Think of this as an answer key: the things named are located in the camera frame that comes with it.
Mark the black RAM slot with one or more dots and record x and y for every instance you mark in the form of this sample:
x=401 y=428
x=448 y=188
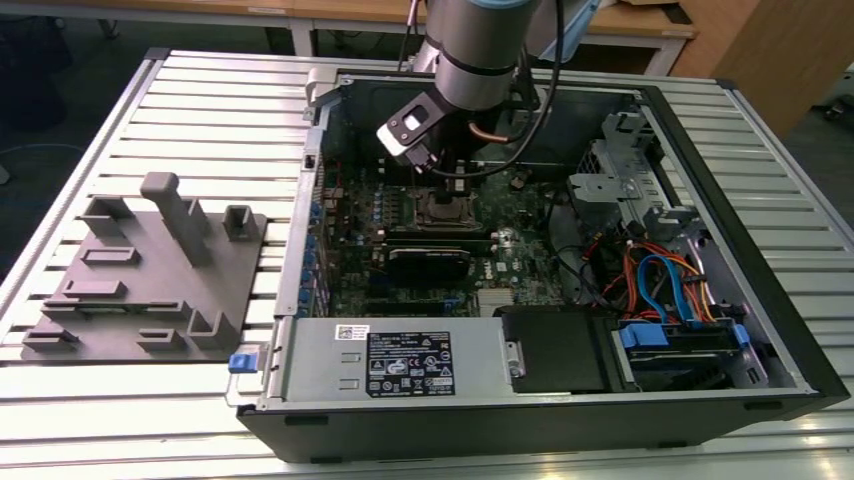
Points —
x=440 y=233

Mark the blue case latch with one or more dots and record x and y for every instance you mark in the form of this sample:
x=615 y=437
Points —
x=241 y=364

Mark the wooden desk white frame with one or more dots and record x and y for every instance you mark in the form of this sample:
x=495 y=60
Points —
x=133 y=7
x=633 y=27

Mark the hard disk in blue carrier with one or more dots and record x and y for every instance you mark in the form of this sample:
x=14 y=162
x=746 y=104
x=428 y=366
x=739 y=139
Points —
x=643 y=336

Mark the black PC case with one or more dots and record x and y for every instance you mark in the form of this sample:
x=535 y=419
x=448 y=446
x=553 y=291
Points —
x=467 y=435

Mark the wooden cabinet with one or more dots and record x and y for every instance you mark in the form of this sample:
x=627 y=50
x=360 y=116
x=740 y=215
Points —
x=767 y=50

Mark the green motherboard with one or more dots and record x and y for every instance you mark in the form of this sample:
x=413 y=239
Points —
x=533 y=235

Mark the grey chair base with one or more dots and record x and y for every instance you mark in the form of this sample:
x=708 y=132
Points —
x=836 y=102

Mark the black graphics card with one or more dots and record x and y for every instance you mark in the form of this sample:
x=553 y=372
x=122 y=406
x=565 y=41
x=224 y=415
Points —
x=427 y=267

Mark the silver power supply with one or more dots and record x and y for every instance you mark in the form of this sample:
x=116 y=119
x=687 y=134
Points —
x=313 y=360

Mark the grey case latch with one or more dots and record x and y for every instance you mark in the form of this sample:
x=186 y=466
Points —
x=319 y=90

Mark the CPU socket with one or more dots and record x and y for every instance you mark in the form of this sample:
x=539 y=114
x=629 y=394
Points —
x=448 y=225

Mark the grey parts rack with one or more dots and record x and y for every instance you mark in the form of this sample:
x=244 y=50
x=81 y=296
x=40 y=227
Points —
x=166 y=280

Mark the metal disk bay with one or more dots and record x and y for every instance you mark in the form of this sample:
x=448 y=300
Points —
x=596 y=192

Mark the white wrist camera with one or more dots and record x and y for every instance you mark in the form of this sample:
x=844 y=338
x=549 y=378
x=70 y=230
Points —
x=403 y=130

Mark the silver chipset heatsink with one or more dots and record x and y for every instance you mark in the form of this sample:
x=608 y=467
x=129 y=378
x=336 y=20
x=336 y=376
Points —
x=496 y=296

